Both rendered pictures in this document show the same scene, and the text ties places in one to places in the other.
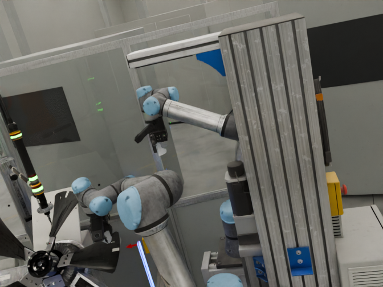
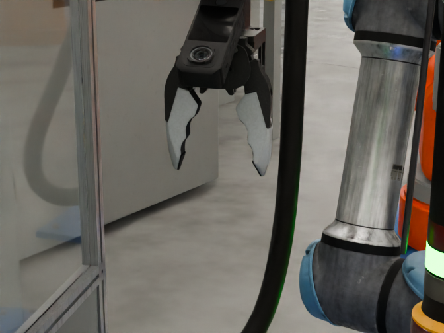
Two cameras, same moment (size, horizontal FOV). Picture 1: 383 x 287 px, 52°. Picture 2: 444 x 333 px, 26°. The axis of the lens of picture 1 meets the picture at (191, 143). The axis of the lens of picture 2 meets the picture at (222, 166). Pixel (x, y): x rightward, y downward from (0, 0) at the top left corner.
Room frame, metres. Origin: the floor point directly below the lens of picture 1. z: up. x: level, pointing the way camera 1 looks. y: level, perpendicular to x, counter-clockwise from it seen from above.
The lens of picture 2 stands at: (1.62, 1.13, 1.79)
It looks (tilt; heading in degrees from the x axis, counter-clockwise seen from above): 17 degrees down; 282
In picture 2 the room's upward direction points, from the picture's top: straight up
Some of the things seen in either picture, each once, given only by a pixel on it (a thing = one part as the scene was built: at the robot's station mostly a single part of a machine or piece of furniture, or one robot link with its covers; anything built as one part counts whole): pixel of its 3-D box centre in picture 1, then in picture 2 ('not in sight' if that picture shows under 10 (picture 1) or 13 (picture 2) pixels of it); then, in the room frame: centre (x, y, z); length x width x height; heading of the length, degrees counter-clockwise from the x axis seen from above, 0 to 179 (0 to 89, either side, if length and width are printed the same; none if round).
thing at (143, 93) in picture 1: (146, 98); not in sight; (1.81, 0.15, 1.78); 0.09 x 0.08 x 0.11; 67
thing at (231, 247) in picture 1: (239, 238); not in sight; (1.56, -0.11, 1.09); 0.15 x 0.15 x 0.10
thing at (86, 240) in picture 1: (76, 245); not in sight; (2.18, 0.86, 0.91); 0.17 x 0.16 x 0.11; 177
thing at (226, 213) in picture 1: (234, 216); (439, 307); (1.56, -0.11, 1.20); 0.13 x 0.12 x 0.14; 157
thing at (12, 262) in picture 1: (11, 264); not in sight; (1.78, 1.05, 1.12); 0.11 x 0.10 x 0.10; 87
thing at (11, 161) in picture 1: (8, 165); not in sight; (2.12, 1.03, 1.54); 0.10 x 0.07 x 0.08; 32
